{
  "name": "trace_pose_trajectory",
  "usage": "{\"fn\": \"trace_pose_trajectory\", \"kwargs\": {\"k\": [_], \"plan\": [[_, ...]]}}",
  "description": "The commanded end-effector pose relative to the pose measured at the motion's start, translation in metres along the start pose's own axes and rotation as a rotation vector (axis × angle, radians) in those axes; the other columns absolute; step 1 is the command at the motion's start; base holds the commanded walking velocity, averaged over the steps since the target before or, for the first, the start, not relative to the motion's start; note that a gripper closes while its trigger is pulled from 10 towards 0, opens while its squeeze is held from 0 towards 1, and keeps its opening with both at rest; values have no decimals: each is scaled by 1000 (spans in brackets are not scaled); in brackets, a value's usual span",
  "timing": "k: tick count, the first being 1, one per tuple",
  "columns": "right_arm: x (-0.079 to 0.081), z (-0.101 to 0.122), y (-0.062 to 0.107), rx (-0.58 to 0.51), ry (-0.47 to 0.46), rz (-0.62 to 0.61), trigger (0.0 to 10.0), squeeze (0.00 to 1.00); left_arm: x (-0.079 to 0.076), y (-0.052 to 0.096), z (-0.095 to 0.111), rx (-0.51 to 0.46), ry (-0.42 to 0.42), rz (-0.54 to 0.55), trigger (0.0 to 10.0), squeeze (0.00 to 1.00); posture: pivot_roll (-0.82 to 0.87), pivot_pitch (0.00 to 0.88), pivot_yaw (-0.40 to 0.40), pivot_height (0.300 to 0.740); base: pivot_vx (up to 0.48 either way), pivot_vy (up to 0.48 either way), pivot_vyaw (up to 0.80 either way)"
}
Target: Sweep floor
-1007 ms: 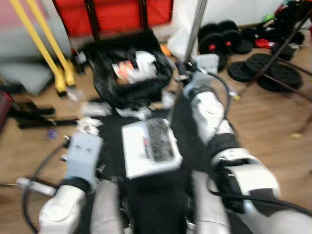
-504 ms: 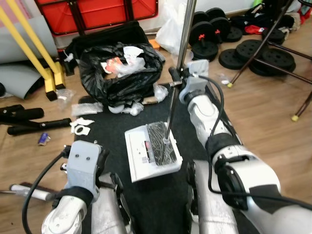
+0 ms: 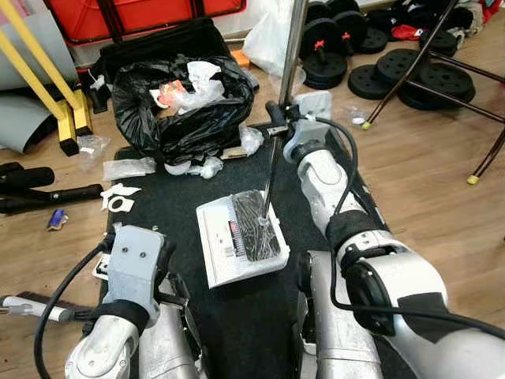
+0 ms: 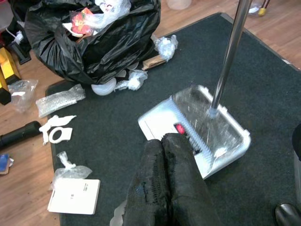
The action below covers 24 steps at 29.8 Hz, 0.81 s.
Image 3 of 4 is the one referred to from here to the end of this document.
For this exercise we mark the small clear plastic wrapper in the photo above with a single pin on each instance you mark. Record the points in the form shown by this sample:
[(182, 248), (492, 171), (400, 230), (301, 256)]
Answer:
[(93, 144)]

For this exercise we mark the red folded table dark frame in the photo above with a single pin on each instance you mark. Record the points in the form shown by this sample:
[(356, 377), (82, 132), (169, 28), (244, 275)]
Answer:
[(142, 12)]

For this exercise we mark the crumpled white plastic wrap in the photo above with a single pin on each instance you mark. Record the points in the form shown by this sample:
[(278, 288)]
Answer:
[(197, 87)]

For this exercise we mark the long clear plastic bag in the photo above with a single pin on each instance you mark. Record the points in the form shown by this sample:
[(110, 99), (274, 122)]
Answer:
[(126, 169)]

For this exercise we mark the silver robot left leg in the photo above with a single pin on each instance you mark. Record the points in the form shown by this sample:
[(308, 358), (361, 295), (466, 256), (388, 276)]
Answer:
[(170, 347)]

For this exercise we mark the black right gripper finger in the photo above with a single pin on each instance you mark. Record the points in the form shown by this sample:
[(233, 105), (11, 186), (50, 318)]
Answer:
[(276, 114)]

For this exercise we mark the black floor mat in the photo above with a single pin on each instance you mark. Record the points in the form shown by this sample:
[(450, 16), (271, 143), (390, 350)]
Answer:
[(237, 332)]

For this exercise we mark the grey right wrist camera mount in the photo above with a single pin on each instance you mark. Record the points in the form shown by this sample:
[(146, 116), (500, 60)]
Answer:
[(316, 103)]

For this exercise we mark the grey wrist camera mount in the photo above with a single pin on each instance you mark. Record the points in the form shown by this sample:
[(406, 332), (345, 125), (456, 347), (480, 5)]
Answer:
[(316, 103), (134, 260)]

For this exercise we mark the yellow metal exercise frame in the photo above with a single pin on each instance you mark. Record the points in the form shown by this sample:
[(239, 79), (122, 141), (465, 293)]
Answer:
[(79, 118)]

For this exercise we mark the crumpled white tissue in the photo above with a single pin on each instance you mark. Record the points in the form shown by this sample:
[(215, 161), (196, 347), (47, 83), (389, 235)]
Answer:
[(209, 167), (251, 140)]

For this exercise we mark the black fabric case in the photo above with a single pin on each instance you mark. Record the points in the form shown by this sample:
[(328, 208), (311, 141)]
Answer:
[(158, 43)]

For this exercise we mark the small blue packet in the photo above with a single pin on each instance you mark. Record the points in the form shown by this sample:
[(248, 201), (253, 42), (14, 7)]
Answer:
[(57, 220)]

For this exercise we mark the silver robot right leg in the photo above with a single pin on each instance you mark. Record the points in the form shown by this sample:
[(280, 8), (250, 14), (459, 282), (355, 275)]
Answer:
[(335, 339)]

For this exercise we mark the silver robot leg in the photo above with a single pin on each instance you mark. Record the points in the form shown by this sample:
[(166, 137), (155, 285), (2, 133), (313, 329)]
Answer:
[(335, 339), (170, 347)]

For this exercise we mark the brown paper scrap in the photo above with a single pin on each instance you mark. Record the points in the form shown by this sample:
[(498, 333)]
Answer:
[(233, 153)]

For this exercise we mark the white torn paper scrap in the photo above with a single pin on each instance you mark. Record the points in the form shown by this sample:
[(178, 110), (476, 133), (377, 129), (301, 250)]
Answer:
[(118, 190)]

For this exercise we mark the black weight plate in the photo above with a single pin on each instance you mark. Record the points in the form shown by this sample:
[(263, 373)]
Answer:
[(442, 93), (369, 83), (394, 61)]

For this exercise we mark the dark table leg yellow foot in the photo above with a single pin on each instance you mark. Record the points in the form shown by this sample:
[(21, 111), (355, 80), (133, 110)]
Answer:
[(410, 63), (483, 166)]

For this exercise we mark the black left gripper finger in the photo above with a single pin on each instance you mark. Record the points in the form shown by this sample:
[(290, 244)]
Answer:
[(177, 302)]

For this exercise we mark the black garbage bag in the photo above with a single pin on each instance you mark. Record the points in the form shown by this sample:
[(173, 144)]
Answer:
[(158, 134)]

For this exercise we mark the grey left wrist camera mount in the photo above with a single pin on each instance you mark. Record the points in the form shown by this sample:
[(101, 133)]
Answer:
[(134, 260)]

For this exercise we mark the large translucent plastic bag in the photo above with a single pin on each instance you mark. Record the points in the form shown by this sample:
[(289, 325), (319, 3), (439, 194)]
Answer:
[(268, 39)]

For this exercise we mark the grey rolled mat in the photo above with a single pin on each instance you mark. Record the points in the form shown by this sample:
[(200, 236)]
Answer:
[(24, 126)]

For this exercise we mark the white paper tag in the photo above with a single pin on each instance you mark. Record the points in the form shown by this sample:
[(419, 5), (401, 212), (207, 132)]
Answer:
[(101, 267)]

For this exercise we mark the small red item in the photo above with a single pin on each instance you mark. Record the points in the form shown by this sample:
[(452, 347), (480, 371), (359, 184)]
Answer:
[(406, 31)]

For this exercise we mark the dark metal table brace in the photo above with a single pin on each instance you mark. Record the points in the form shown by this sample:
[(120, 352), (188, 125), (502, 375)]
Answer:
[(461, 101), (469, 68)]

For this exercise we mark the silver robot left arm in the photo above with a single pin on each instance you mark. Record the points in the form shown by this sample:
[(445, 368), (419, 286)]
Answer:
[(102, 355)]

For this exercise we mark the red white wrapper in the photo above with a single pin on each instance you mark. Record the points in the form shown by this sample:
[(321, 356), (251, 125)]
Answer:
[(167, 93)]

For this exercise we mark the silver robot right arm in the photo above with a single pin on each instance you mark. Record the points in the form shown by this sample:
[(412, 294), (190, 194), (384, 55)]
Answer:
[(331, 189)]

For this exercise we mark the small orange block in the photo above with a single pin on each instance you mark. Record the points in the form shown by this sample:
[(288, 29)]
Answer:
[(241, 60)]

